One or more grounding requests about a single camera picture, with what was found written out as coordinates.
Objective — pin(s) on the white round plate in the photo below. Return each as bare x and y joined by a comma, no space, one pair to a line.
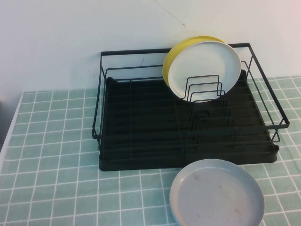
202,63

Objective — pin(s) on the yellow round plate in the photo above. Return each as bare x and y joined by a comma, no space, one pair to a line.
171,56

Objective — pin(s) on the grey round plate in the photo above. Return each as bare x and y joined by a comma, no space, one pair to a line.
211,195

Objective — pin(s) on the green tiled table cover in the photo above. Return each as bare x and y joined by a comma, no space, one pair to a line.
47,164

